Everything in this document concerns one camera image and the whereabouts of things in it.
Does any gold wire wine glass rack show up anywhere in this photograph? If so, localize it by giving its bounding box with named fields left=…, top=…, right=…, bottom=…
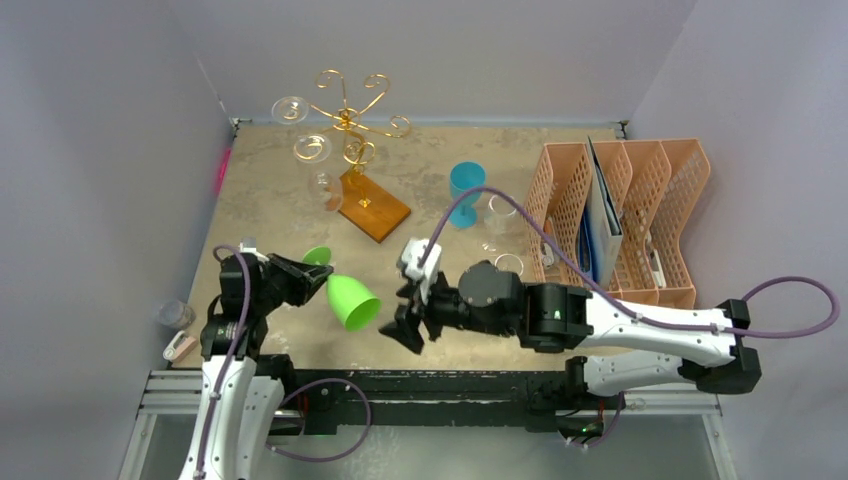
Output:
left=309, top=69, right=412, bottom=244

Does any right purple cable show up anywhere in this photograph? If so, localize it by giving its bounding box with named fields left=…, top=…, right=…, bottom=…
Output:
left=418, top=186, right=841, bottom=340

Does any pink white small device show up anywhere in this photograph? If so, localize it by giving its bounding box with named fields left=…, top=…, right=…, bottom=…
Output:
left=162, top=330, right=199, bottom=363

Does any small clear jar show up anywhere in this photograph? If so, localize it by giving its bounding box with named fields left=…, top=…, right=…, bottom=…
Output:
left=156, top=300, right=196, bottom=330

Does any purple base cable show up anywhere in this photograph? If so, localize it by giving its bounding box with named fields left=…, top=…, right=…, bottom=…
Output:
left=264, top=377, right=372, bottom=463

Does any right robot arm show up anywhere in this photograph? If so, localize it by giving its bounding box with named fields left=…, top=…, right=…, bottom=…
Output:
left=379, top=261, right=762, bottom=407

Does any clear wine glass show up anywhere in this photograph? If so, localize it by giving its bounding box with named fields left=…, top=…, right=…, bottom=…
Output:
left=482, top=195, right=517, bottom=253
left=271, top=96, right=311, bottom=125
left=494, top=253, right=525, bottom=276
left=293, top=133, right=343, bottom=212

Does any green plastic goblet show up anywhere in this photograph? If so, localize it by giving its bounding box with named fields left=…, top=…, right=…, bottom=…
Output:
left=302, top=246, right=382, bottom=332

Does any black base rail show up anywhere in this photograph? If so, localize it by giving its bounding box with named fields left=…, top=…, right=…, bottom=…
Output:
left=276, top=370, right=720, bottom=435

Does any blue plastic goblet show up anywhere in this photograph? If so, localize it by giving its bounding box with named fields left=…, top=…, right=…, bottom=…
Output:
left=448, top=161, right=488, bottom=230

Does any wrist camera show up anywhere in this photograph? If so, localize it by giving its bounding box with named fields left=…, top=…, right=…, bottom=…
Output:
left=398, top=238, right=442, bottom=286
left=239, top=237, right=259, bottom=256

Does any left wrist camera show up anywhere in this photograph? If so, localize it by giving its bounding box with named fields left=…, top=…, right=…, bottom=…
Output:
left=239, top=237, right=259, bottom=256

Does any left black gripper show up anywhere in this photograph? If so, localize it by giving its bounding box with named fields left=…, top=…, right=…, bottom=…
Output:
left=253, top=253, right=331, bottom=315

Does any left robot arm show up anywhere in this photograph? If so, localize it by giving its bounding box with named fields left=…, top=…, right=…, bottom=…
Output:
left=179, top=247, right=334, bottom=479

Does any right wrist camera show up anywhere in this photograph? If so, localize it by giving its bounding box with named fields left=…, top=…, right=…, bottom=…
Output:
left=398, top=238, right=442, bottom=286

